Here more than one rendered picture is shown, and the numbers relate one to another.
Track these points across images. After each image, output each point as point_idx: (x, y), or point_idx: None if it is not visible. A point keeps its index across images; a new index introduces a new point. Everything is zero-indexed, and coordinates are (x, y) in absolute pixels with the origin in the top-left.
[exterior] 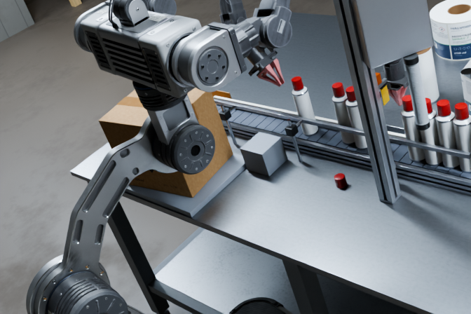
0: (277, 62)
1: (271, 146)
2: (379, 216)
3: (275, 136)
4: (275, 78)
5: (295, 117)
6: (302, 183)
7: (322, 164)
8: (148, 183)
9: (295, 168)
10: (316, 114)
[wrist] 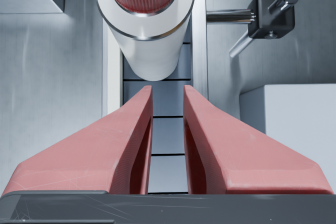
0: (62, 148)
1: (318, 84)
2: None
3: (268, 108)
4: (213, 105)
5: (203, 46)
6: None
7: None
8: None
9: (263, 47)
10: (25, 155)
